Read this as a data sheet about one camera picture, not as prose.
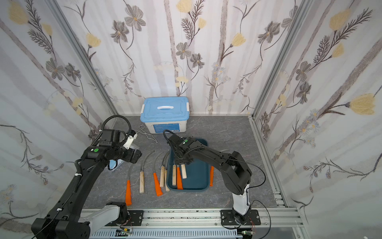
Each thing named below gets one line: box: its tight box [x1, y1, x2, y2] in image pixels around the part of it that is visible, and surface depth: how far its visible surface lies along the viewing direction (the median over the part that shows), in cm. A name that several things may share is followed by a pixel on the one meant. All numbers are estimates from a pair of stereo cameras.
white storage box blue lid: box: [140, 96, 191, 134], surface depth 103 cm
